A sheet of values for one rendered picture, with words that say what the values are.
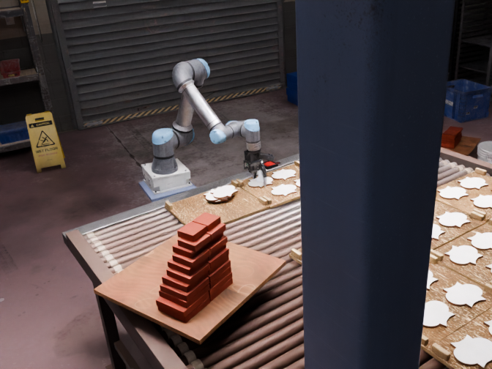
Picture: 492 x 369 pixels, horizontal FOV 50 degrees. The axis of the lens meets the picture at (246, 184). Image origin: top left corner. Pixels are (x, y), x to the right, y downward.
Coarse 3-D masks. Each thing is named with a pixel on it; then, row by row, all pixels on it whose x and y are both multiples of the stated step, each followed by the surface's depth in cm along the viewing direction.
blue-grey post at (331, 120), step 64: (320, 0) 43; (384, 0) 39; (448, 0) 43; (320, 64) 46; (384, 64) 41; (448, 64) 46; (320, 128) 48; (384, 128) 44; (320, 192) 51; (384, 192) 47; (320, 256) 54; (384, 256) 50; (320, 320) 58; (384, 320) 54
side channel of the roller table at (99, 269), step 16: (80, 240) 237; (80, 256) 228; (96, 256) 223; (96, 272) 212; (112, 304) 200; (128, 320) 185; (144, 320) 183; (144, 336) 176; (160, 336) 175; (144, 352) 178; (160, 352) 168; (160, 368) 166; (176, 368) 162
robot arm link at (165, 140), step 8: (168, 128) 294; (152, 136) 289; (160, 136) 286; (168, 136) 287; (176, 136) 293; (152, 144) 292; (160, 144) 287; (168, 144) 289; (176, 144) 294; (160, 152) 289; (168, 152) 290
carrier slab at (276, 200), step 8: (280, 168) 297; (288, 168) 297; (296, 168) 296; (256, 176) 290; (296, 176) 286; (272, 184) 279; (280, 184) 278; (248, 192) 273; (256, 192) 272; (264, 192) 272; (272, 200) 263; (280, 200) 262; (288, 200) 262
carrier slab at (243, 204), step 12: (240, 192) 274; (180, 204) 265; (192, 204) 264; (204, 204) 263; (216, 204) 263; (228, 204) 262; (240, 204) 261; (252, 204) 260; (180, 216) 254; (192, 216) 253; (228, 216) 251; (240, 216) 250
